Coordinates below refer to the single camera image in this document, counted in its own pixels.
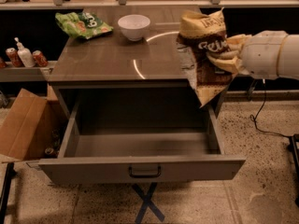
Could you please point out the cardboard box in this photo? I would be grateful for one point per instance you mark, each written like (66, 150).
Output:
(27, 130)

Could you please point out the white pump bottle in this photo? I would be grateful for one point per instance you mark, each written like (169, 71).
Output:
(25, 54)

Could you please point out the grey low shelf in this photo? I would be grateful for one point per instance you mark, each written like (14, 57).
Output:
(25, 74)

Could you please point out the white bowl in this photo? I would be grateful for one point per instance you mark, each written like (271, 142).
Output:
(134, 26)

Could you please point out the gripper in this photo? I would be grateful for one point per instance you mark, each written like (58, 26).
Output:
(263, 55)

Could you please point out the open grey drawer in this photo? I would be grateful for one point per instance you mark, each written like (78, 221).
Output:
(112, 129)

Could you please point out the black drawer handle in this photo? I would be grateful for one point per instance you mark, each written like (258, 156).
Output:
(135, 172)

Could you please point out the green chip bag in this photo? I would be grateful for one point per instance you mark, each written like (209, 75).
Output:
(84, 25)

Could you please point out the brown chip bag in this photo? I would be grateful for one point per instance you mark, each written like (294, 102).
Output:
(199, 33)

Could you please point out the black stand leg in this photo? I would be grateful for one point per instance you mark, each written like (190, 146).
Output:
(5, 191)

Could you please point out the grey cabinet counter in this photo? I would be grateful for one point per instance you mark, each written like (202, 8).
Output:
(113, 60)

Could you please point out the can inside box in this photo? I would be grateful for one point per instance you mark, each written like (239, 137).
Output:
(50, 152)

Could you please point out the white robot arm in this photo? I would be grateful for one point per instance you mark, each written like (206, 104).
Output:
(266, 55)

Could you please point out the red soda can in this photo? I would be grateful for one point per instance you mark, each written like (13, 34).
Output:
(40, 59)
(14, 57)

